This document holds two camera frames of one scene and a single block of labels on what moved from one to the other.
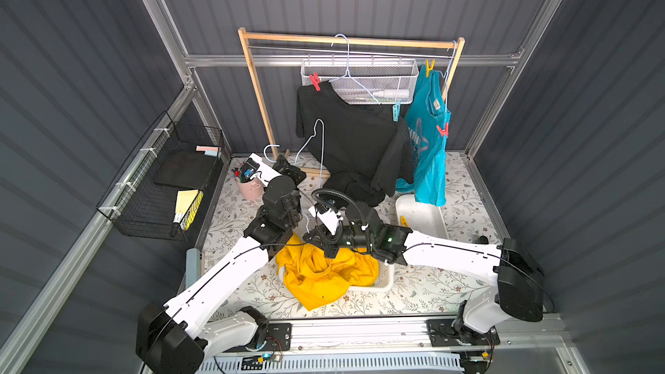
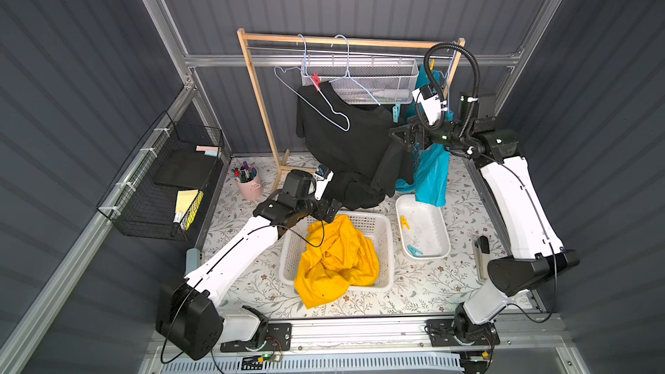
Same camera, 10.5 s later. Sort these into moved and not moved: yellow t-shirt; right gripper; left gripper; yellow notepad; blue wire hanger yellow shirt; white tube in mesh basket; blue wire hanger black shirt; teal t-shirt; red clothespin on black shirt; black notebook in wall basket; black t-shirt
Moved: right gripper; blue wire hanger yellow shirt; left gripper; yellow t-shirt
Not moved: red clothespin on black shirt; black notebook in wall basket; blue wire hanger black shirt; black t-shirt; white tube in mesh basket; yellow notepad; teal t-shirt
